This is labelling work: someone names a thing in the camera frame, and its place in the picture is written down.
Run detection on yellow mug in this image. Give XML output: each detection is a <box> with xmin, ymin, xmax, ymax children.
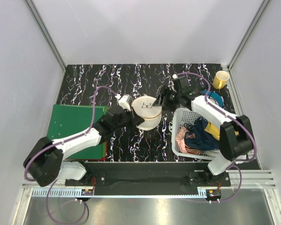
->
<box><xmin>213</xmin><ymin>70</ymin><xmax>230</xmax><ymax>90</ymax></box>

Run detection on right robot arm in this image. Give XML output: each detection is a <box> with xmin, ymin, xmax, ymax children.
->
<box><xmin>152</xmin><ymin>72</ymin><xmax>257</xmax><ymax>186</ymax></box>

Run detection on pink garment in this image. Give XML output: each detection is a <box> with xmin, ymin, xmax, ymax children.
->
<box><xmin>176</xmin><ymin>127</ymin><xmax>200</xmax><ymax>155</ymax></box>

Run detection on green folder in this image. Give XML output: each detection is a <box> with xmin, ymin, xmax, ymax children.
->
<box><xmin>47</xmin><ymin>105</ymin><xmax>102</xmax><ymax>161</ymax></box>

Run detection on navy blue garment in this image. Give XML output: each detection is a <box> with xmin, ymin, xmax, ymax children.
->
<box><xmin>184</xmin><ymin>117</ymin><xmax>219</xmax><ymax>151</ymax></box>

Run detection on white plastic laundry basket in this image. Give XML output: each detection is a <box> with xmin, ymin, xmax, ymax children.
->
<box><xmin>171</xmin><ymin>108</ymin><xmax>214</xmax><ymax>161</ymax></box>

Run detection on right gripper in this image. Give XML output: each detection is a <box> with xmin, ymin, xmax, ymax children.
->
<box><xmin>152</xmin><ymin>85</ymin><xmax>182</xmax><ymax>113</ymax></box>

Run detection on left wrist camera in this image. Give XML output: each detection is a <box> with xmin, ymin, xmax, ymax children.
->
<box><xmin>115</xmin><ymin>94</ymin><xmax>132</xmax><ymax>111</ymax></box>

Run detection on blue tape roll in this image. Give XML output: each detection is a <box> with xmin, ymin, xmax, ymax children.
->
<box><xmin>207</xmin><ymin>91</ymin><xmax>224</xmax><ymax>108</ymax></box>

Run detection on yellow garment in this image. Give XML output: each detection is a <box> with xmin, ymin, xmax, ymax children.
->
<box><xmin>205</xmin><ymin>121</ymin><xmax>240</xmax><ymax>141</ymax></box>

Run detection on white mesh laundry bag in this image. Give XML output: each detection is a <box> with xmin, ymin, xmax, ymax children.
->
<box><xmin>131</xmin><ymin>96</ymin><xmax>162</xmax><ymax>131</ymax></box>

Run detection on black headphones with cable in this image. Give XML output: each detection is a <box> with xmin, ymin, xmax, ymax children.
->
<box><xmin>210</xmin><ymin>87</ymin><xmax>224</xmax><ymax>101</ymax></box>

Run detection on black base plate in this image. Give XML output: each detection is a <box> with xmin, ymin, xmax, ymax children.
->
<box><xmin>65</xmin><ymin>162</ymin><xmax>231</xmax><ymax>197</ymax></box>

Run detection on red folder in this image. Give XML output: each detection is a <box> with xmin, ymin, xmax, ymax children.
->
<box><xmin>100</xmin><ymin>141</ymin><xmax>108</xmax><ymax>161</ymax></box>

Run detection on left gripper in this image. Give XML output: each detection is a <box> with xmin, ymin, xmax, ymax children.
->
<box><xmin>112</xmin><ymin>107</ymin><xmax>144</xmax><ymax>131</ymax></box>

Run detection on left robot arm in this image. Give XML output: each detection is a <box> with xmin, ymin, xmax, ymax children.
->
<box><xmin>23</xmin><ymin>110</ymin><xmax>145</xmax><ymax>187</ymax></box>

